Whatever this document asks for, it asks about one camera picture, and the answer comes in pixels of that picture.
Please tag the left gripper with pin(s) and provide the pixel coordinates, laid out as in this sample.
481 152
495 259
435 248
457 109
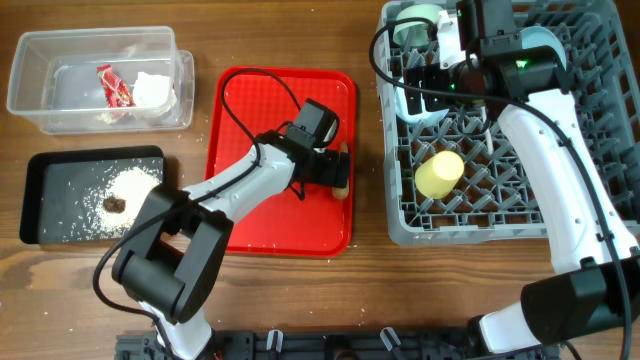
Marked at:
327 175

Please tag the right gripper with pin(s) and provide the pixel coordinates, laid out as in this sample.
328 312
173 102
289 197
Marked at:
428 76

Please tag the brown carrot-like food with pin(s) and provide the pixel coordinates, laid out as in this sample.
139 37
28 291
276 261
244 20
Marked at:
341 193

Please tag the mint green bowl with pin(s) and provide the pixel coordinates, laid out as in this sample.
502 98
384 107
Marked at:
416 33

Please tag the yellow plastic cup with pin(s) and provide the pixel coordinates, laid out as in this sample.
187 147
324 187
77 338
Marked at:
438 176

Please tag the white tissue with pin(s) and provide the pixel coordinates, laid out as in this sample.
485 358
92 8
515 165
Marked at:
154 93

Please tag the brown food chunk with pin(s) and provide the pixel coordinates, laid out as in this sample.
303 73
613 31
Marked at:
114 204

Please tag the white rice pile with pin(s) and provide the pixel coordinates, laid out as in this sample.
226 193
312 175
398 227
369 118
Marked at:
133 183

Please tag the red snack wrapper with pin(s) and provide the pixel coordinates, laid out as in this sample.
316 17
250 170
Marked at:
116 91

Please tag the white plastic spoon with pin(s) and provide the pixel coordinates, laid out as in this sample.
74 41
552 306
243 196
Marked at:
488 135

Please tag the small light blue bowl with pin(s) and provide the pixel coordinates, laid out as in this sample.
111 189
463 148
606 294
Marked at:
425 117

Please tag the large light blue plate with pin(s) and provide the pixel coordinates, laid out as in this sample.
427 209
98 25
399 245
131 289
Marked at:
538 36

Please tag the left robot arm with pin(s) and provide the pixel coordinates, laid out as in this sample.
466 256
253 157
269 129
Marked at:
169 260

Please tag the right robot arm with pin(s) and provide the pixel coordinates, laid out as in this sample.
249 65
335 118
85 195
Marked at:
522 76

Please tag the grey dishwasher rack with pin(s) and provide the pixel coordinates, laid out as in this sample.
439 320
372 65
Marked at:
493 200

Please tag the black waste tray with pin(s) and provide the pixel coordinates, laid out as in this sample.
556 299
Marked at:
56 181

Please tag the red serving tray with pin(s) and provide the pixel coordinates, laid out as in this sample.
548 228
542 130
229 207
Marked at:
318 226

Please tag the clear plastic bin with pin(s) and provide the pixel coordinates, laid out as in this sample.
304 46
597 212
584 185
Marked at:
54 84

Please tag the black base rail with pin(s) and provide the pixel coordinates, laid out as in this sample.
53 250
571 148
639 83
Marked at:
429 344

